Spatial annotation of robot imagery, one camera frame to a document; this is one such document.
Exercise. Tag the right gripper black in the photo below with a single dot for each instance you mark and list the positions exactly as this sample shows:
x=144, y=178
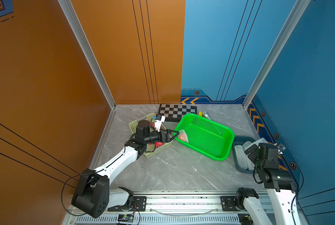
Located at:
x=251, y=155

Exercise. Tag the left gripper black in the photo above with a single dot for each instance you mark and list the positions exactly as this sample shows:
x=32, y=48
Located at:
x=162, y=138

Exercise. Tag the bare red apple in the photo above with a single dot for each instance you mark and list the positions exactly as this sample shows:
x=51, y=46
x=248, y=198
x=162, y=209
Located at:
x=158, y=144

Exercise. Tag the white foam net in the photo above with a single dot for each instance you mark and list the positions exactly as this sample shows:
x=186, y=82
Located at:
x=242, y=157
x=262, y=140
x=247, y=144

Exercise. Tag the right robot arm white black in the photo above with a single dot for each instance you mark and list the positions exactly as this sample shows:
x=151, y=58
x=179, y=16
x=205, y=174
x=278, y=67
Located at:
x=278, y=183

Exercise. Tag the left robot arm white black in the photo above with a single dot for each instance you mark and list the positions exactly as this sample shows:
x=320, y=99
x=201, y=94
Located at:
x=93, y=194

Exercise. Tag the apple in white foam net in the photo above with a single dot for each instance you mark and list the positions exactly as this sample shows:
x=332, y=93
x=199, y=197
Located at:
x=183, y=136

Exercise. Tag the black white checkerboard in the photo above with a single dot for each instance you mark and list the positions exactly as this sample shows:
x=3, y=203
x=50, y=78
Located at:
x=174, y=113

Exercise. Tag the dark teal plastic tray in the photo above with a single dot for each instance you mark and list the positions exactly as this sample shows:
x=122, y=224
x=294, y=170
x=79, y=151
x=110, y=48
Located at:
x=241, y=140

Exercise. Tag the pale green plastic basket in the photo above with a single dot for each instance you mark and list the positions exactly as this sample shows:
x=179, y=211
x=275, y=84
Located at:
x=151, y=151

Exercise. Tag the grey cylinder yellow tip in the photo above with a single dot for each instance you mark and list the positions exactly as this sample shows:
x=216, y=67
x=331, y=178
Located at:
x=205, y=115

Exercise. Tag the bright green plastic basket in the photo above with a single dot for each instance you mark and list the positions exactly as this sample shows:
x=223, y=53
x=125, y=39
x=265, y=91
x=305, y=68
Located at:
x=206, y=137

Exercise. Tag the small right circuit board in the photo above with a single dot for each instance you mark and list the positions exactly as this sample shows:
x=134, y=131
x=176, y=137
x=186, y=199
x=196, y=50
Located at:
x=245, y=219

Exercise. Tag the green circuit board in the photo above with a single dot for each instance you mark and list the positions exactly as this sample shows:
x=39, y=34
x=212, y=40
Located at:
x=125, y=219

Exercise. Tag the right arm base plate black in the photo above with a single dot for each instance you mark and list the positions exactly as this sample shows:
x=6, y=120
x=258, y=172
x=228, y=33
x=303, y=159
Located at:
x=228, y=204

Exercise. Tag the aluminium front rail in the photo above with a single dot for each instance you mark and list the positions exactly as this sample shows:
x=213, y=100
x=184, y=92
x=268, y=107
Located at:
x=177, y=208

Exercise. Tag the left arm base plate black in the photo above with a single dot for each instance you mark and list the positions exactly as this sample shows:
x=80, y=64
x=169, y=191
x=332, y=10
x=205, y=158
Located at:
x=124, y=200

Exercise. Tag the right aluminium corner post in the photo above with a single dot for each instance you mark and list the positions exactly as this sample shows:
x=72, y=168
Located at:
x=283, y=36

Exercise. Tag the aluminium corner post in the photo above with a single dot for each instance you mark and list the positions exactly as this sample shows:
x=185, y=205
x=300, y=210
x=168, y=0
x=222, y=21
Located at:
x=74, y=22
x=283, y=36

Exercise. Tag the left aluminium corner post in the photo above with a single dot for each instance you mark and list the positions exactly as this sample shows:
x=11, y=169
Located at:
x=74, y=22

